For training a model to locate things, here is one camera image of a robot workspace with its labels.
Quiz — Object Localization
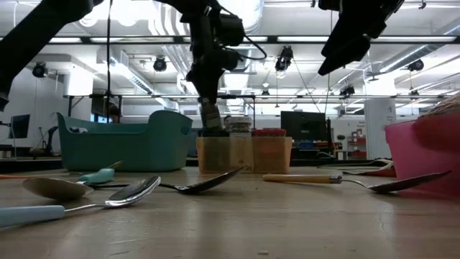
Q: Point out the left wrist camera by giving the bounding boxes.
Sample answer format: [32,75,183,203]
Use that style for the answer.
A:
[214,13,247,48]

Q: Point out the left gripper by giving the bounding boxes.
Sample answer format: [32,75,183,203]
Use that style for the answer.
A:
[185,16,242,105]

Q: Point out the orange translucent plastic bin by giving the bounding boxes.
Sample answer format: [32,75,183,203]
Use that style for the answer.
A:
[195,135,293,175]

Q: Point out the looped black cable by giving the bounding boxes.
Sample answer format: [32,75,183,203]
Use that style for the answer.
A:
[105,0,113,123]

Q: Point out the white-label bagel spice jar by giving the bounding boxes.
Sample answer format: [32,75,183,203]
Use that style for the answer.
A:
[225,115,253,173]

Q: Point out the large black screen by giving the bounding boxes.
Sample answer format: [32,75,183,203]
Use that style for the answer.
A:
[280,110,328,143]

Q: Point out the black computer monitor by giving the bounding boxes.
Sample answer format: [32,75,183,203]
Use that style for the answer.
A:
[9,114,32,140]

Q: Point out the smoked paprika tin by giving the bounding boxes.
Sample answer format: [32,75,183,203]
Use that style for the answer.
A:
[251,128,288,174]

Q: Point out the yellow-handled spoon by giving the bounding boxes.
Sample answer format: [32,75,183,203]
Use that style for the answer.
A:
[262,170,452,195]

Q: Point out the person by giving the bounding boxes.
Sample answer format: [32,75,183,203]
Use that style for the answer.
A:
[107,104,121,123]

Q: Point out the pink plastic tray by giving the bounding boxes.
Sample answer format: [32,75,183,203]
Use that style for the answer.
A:
[385,111,460,198]

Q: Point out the teal-handled spoon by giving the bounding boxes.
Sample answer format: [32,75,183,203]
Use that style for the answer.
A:
[22,167,116,201]

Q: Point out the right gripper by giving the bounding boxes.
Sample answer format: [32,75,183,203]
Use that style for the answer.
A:
[318,0,405,76]

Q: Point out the light-blue-handled spoon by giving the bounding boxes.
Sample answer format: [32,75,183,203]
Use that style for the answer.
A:
[0,176,162,228]

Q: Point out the black metal spoon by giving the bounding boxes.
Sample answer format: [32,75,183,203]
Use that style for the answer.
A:
[88,165,249,196]

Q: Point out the green plastic bin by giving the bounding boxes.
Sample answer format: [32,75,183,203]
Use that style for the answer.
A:
[56,109,193,172]

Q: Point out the red storage shelf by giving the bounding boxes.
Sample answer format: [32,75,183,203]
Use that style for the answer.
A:
[346,128,367,159]

